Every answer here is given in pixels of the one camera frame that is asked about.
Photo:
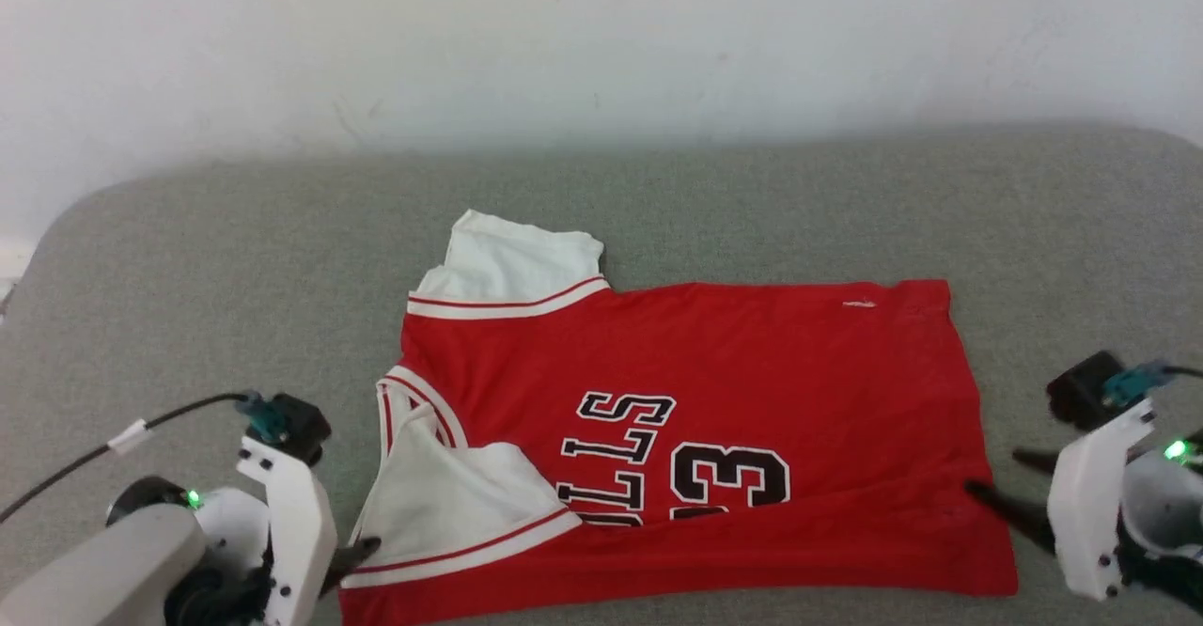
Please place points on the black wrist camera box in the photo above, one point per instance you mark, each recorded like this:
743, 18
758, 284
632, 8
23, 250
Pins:
1081, 391
305, 429

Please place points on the red Bulls basketball jersey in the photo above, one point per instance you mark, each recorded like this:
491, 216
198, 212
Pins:
752, 372

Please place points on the grey fabric sofa cushion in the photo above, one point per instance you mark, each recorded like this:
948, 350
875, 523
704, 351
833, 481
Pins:
235, 259

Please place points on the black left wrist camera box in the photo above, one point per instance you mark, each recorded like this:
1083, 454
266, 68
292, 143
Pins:
305, 429

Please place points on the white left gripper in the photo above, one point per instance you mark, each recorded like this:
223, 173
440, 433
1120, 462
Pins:
301, 532

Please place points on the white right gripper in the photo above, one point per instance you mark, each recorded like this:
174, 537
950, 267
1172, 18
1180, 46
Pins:
1090, 504

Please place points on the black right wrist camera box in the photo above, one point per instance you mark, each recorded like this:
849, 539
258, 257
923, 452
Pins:
1081, 391

